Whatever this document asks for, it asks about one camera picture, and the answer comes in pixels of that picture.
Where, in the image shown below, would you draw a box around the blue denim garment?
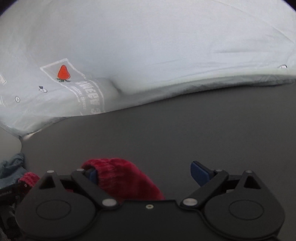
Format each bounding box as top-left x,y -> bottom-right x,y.
0,153 -> 27,189

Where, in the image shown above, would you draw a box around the red checkered shorts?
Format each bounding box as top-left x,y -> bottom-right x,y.
17,158 -> 165,202

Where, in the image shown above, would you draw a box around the white printed backdrop sheet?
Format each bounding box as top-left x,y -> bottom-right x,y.
1,1 -> 295,137

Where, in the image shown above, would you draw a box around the grey panel board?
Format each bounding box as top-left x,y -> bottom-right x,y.
0,128 -> 22,162

